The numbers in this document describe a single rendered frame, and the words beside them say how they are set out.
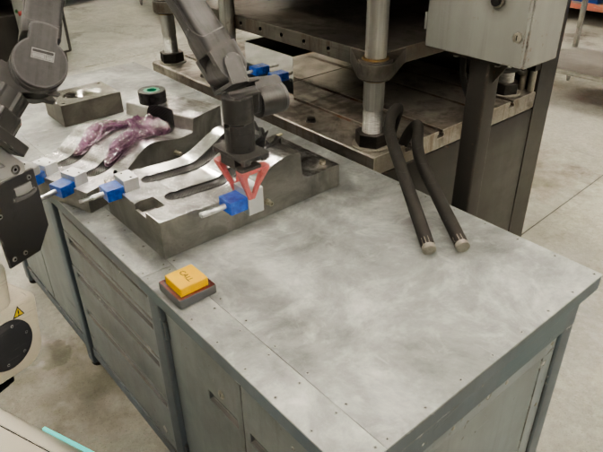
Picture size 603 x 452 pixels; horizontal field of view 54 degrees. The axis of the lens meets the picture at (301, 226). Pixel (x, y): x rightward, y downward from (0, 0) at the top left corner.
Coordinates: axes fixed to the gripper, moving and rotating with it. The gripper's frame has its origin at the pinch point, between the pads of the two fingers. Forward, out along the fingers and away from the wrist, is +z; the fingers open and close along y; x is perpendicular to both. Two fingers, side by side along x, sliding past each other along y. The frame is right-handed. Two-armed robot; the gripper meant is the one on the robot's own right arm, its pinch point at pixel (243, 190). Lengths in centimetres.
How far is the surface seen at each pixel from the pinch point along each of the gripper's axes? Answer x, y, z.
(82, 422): 29, 57, 95
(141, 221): 14.1, 18.9, 9.7
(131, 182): 11.5, 26.8, 4.4
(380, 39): -62, 22, -15
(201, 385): 14.8, 0.3, 43.7
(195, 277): 15.1, -3.9, 11.7
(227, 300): 12.0, -9.8, 15.4
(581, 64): -361, 104, 68
